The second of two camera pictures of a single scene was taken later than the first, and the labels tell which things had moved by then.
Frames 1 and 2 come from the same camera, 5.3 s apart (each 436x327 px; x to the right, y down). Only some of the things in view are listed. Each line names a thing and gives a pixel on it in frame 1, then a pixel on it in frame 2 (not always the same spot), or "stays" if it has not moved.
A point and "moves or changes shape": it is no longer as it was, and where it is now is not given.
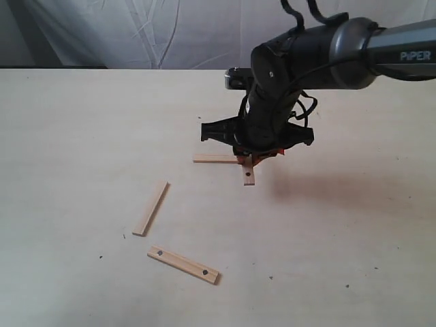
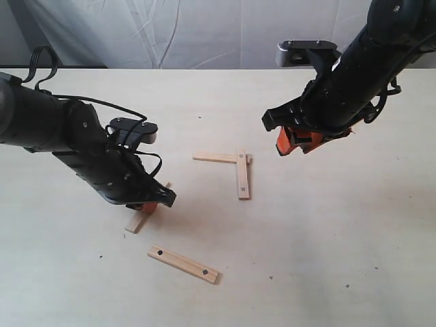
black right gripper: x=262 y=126 → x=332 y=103
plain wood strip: x=146 y=222 moves or changes shape
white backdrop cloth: x=167 y=34 stays
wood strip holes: x=248 y=176 moves or changes shape
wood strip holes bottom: x=183 y=265 stays
